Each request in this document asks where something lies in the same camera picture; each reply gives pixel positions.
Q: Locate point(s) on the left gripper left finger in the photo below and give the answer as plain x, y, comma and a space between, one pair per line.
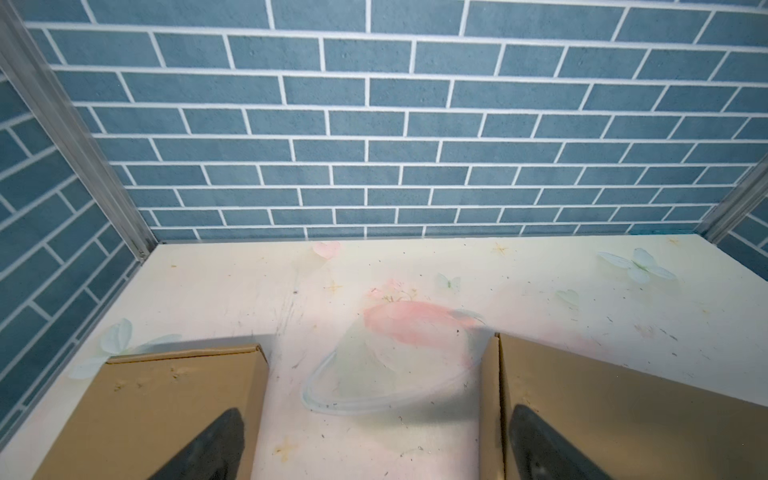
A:
215, 453

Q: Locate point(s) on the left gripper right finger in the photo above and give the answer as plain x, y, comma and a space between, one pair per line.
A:
541, 452

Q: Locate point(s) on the brown cardboard box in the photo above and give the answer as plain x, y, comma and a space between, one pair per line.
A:
630, 424
141, 410

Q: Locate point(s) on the right aluminium corner post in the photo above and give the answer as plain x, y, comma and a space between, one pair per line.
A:
725, 216

